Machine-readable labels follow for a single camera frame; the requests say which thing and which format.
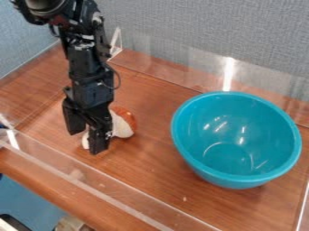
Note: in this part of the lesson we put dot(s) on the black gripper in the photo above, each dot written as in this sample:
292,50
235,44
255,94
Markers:
85,108

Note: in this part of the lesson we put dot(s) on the white brown plush mushroom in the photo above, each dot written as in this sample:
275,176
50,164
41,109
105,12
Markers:
123,125

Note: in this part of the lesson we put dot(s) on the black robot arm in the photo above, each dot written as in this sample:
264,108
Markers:
76,23

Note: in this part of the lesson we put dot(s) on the blue plastic bowl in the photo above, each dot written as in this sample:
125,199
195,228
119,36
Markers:
235,138

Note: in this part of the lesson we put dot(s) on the clear acrylic left barrier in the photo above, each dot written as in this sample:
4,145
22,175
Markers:
33,86

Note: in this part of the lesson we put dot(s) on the clear acrylic barrier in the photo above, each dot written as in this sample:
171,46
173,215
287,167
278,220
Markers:
104,202
33,86
210,72

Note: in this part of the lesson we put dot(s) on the clear acrylic front barrier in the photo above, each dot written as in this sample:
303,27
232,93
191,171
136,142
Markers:
104,202

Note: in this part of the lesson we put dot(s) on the clear acrylic back barrier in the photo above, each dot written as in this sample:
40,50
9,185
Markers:
210,72

